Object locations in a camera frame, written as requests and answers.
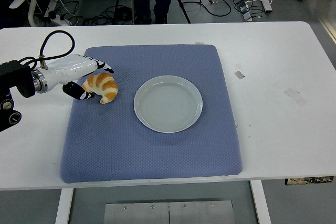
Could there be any white table leg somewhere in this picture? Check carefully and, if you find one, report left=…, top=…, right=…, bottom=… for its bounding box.
left=55, top=187, right=75, bottom=224
left=250, top=180, right=272, bottom=224

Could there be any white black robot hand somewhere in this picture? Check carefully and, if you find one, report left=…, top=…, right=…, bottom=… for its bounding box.
left=43, top=54, right=115, bottom=101

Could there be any round grey plate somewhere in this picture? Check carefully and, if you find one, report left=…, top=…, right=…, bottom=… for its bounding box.
left=133, top=75, right=204, bottom=133

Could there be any black coiled floor cable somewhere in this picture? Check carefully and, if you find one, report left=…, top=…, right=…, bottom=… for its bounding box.
left=60, top=0, right=135, bottom=26

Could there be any blue quilted mat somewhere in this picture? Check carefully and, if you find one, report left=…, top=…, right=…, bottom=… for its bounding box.
left=59, top=44, right=243, bottom=184

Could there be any white office chair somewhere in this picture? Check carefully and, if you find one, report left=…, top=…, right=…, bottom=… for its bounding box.
left=8, top=0, right=43, bottom=28

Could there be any golden croissant bread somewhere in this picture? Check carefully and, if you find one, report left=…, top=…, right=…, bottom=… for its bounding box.
left=81, top=72, right=119, bottom=104

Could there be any clear tape strip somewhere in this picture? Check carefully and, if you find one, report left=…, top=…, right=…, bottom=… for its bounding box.
left=284, top=88, right=308, bottom=107

